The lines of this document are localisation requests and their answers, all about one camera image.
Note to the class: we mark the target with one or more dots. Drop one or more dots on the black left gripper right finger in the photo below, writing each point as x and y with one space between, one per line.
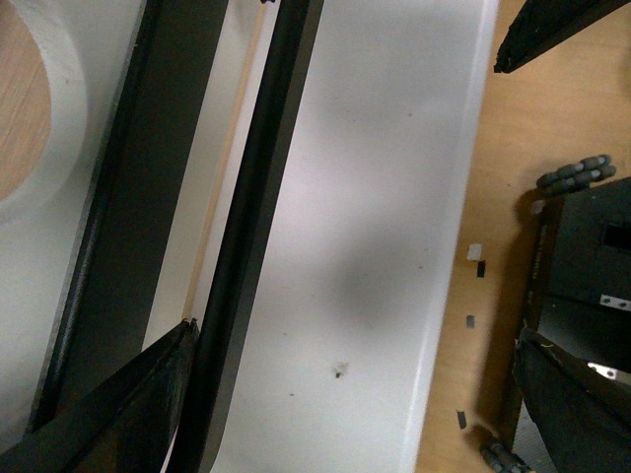
540 25

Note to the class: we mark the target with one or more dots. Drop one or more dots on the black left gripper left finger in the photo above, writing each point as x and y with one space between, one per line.
126 424

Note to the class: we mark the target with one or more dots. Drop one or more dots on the white drawer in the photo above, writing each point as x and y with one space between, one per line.
44 256

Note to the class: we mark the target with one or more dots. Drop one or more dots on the black drawer handle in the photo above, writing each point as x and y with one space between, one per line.
130 217

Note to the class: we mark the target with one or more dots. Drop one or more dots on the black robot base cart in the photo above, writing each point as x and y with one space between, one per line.
577 316

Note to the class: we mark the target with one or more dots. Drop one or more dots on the wooden drawer cabinet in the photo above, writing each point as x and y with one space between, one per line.
22 118

